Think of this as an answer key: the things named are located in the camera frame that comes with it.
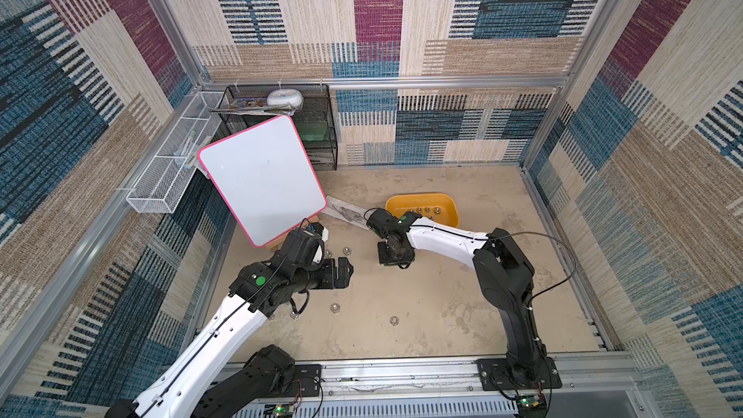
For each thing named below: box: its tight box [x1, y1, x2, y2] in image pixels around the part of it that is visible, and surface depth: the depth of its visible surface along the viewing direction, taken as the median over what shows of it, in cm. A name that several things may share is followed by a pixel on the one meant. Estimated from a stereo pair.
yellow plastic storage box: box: [385, 192, 460, 229], surface depth 108 cm
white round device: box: [267, 88, 304, 110], surface depth 91 cm
